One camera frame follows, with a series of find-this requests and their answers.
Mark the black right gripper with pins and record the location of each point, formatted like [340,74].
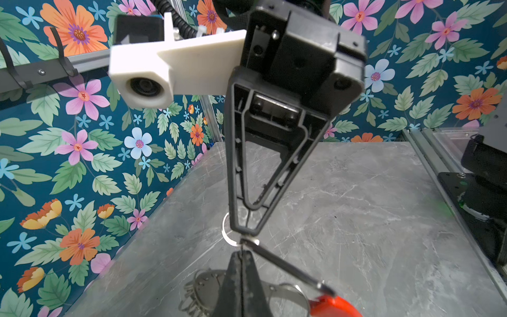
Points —
[298,47]

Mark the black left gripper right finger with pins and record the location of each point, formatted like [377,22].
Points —
[254,302]

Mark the black hook rack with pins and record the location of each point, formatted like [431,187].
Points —
[27,75]

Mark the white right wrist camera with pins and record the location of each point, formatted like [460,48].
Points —
[150,64]

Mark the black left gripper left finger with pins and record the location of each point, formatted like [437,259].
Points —
[230,302]

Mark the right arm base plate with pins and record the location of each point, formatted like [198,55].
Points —
[482,205]

